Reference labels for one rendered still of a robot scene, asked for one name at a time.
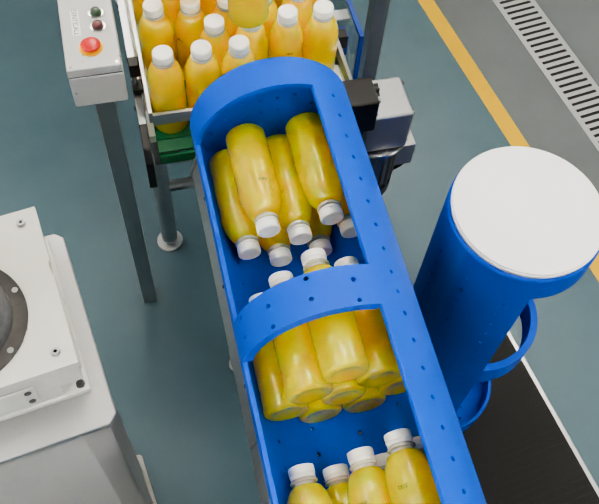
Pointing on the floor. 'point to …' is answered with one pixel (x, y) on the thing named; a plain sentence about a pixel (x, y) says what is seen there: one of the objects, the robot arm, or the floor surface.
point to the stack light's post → (377, 15)
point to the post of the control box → (109, 121)
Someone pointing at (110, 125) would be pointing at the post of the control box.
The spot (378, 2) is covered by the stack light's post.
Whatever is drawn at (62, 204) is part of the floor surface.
